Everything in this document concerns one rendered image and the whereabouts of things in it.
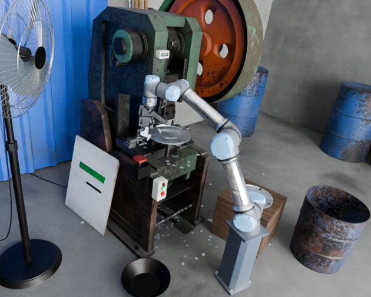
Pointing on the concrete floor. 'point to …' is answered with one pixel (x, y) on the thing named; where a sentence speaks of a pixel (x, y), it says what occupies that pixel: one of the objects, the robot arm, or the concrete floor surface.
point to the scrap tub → (327, 228)
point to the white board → (92, 183)
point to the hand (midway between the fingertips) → (148, 138)
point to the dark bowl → (145, 277)
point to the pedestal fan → (13, 60)
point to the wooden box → (226, 205)
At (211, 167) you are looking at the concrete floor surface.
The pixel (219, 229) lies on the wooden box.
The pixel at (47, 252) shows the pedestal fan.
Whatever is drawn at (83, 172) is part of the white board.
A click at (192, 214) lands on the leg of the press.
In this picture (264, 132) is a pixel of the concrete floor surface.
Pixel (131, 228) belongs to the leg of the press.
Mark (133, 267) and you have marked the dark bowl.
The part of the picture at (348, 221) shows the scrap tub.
